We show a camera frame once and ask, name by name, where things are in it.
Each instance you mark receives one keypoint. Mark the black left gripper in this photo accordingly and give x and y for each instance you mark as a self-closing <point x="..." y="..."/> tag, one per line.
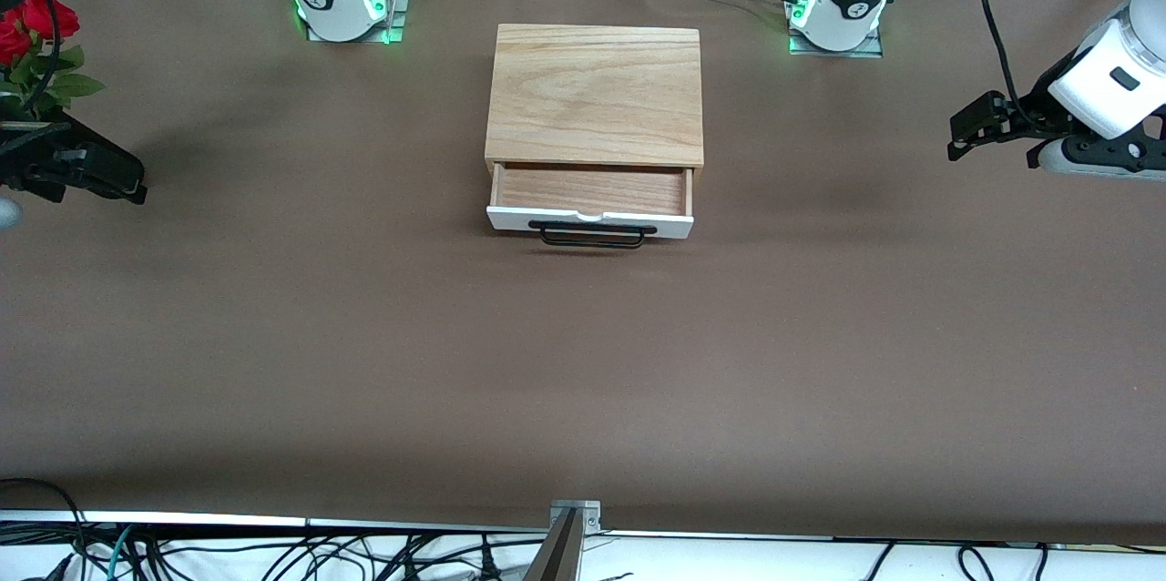
<point x="1041" y="110"/>

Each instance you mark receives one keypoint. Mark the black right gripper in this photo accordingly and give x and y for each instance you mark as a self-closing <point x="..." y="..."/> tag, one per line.
<point x="36" y="159"/>

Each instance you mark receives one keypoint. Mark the white-fronted wooden drawer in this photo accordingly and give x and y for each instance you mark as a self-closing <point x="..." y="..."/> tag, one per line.
<point x="592" y="191"/>

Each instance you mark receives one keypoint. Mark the light wooden drawer cabinet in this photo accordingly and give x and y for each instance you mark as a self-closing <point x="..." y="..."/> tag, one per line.
<point x="592" y="89"/>

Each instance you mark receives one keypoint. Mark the red artificial roses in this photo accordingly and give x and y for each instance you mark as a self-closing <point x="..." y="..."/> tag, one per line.
<point x="41" y="16"/>

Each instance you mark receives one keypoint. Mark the brown table cover sheet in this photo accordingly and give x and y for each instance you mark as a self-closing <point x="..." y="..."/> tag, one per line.
<point x="583" y="362"/>

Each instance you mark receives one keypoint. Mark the dark metal support beam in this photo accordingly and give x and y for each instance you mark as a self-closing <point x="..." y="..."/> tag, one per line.
<point x="557" y="554"/>

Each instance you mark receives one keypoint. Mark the white table edge rail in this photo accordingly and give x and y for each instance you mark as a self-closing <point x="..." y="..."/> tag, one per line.
<point x="228" y="522"/>

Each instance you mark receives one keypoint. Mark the grey metal mounting bracket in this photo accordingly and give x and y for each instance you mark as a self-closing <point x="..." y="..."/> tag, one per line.
<point x="590" y="513"/>

